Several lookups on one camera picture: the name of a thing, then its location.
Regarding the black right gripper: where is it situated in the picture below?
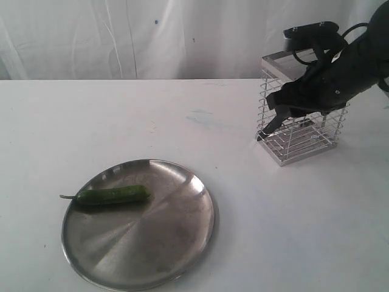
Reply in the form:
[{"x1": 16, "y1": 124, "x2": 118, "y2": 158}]
[{"x1": 256, "y1": 50, "x2": 370, "y2": 142}]

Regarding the green cucumber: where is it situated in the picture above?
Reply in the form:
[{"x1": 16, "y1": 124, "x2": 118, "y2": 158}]
[{"x1": 59, "y1": 185, "x2": 151, "y2": 206}]

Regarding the round steel plate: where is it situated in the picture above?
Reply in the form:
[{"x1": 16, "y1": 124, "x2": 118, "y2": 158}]
[{"x1": 61, "y1": 159, "x2": 218, "y2": 291}]

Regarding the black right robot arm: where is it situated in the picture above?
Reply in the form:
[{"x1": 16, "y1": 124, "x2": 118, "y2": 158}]
[{"x1": 258, "y1": 2, "x2": 388, "y2": 140}]

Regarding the white backdrop curtain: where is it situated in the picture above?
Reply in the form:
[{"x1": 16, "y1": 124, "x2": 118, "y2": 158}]
[{"x1": 1, "y1": 1, "x2": 380, "y2": 80}]

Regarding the chrome wire utensil holder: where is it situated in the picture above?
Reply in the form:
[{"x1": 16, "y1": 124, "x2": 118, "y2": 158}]
[{"x1": 255, "y1": 52, "x2": 348, "y2": 167}]

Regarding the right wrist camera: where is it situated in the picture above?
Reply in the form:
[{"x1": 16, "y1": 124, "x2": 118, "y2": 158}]
[{"x1": 283, "y1": 21, "x2": 342, "y2": 52}]

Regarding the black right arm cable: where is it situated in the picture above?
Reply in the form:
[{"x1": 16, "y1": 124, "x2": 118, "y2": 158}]
[{"x1": 291, "y1": 23, "x2": 389, "y2": 92}]

